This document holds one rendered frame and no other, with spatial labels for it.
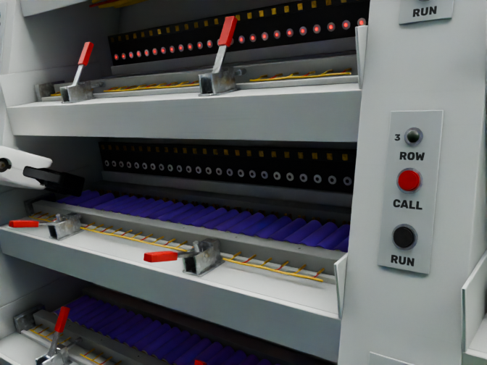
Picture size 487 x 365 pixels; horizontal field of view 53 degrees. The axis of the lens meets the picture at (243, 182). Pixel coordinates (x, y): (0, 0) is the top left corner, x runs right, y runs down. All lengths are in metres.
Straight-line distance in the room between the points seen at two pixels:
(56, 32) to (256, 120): 0.52
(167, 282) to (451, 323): 0.30
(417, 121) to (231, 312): 0.25
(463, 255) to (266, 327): 0.20
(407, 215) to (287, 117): 0.15
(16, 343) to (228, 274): 0.46
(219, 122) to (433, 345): 0.29
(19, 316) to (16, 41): 0.44
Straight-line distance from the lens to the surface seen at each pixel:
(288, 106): 0.46
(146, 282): 0.59
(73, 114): 0.72
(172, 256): 0.50
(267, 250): 0.52
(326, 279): 0.48
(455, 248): 0.39
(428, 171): 0.39
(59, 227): 0.73
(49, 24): 0.93
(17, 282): 0.91
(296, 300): 0.46
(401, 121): 0.41
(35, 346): 0.87
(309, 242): 0.53
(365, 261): 0.41
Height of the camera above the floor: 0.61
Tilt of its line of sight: level
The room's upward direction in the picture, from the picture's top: 5 degrees clockwise
